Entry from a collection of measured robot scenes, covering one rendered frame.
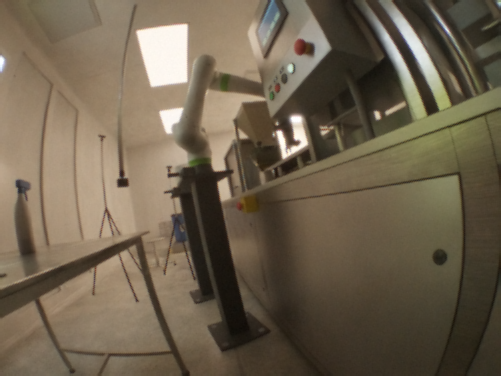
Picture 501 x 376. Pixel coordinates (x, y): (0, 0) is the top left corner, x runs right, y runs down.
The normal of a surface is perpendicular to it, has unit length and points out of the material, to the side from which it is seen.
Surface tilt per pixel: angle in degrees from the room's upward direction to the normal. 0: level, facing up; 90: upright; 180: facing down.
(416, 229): 90
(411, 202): 90
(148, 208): 90
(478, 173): 90
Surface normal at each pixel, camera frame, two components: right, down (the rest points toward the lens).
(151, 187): 0.25, -0.11
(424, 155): -0.95, 0.17
